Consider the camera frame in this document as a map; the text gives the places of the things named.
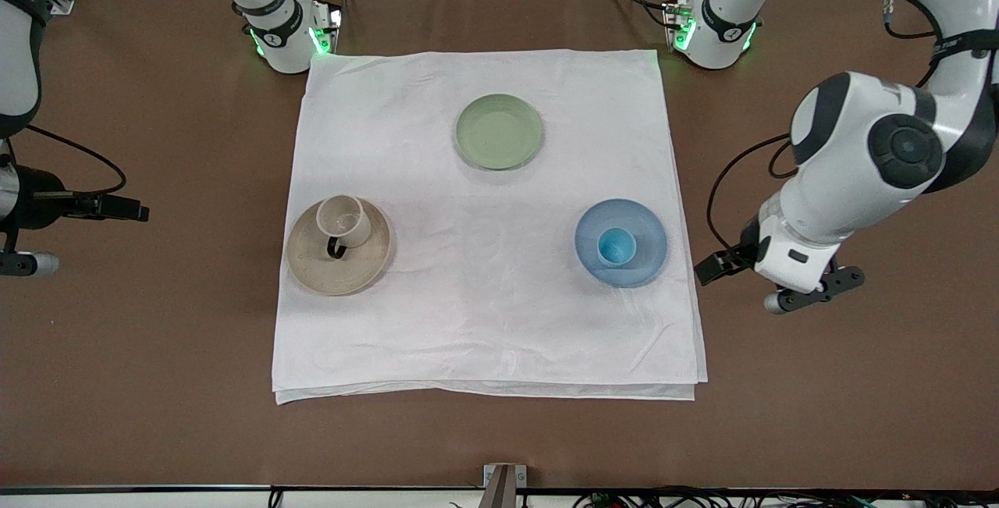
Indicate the blue cup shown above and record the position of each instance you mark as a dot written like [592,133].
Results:
[616,246]

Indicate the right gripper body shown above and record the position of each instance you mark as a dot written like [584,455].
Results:
[40,198]

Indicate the blue plate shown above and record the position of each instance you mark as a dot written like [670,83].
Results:
[648,246]

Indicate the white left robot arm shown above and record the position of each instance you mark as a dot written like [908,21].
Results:
[874,149]

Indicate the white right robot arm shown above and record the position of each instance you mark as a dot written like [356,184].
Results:
[273,24]

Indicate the beige gray plate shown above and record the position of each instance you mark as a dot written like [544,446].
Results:
[343,270]

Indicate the green plate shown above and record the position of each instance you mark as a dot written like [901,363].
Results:
[499,131]

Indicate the white table cloth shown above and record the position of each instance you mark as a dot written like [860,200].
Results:
[499,289]

